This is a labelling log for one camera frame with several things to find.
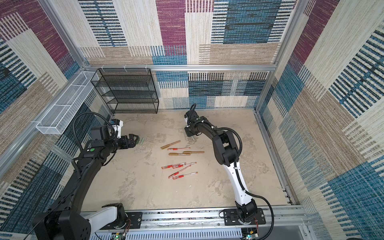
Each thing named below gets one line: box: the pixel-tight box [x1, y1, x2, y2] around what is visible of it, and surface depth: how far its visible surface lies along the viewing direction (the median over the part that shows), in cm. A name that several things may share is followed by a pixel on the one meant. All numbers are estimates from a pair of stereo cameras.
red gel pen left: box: [161, 162, 187, 169], surface depth 93 cm
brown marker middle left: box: [168, 152, 191, 156], surface depth 98 cm
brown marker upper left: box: [160, 140, 181, 150], surface depth 103 cm
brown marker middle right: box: [182, 151, 205, 154], surface depth 99 cm
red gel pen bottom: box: [172, 171, 199, 180], surface depth 90 cm
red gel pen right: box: [172, 161, 197, 169], surface depth 93 cm
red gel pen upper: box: [167, 147, 191, 151], surface depth 101 cm
